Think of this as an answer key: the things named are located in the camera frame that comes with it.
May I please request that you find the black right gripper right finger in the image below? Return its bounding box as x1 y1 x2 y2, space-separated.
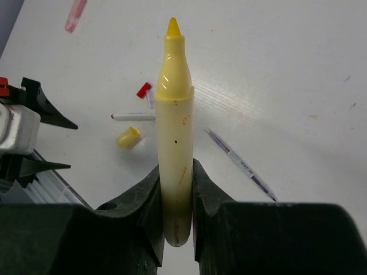
193 161 366 274

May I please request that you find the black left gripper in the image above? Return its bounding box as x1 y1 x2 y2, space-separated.
17 77 78 183

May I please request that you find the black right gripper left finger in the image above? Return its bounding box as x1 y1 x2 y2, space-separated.
1 168 164 274

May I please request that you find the yellow marker cap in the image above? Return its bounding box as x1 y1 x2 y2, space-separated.
116 127 141 148

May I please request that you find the pink highlighter pen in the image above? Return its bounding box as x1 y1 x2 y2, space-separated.
65 0 87 33

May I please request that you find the yellow marker pen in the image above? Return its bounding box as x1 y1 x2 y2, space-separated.
155 18 194 247

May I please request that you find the purple ballpoint pen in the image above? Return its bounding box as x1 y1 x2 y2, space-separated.
205 128 278 202

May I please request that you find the white pen with red tip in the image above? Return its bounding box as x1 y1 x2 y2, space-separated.
111 112 155 121

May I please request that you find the red pen cap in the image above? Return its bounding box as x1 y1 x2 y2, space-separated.
136 82 154 109

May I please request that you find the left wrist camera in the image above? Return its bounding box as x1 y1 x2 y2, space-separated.
1 104 41 155

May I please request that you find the aluminium rail frame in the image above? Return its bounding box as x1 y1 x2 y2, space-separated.
19 150 95 211

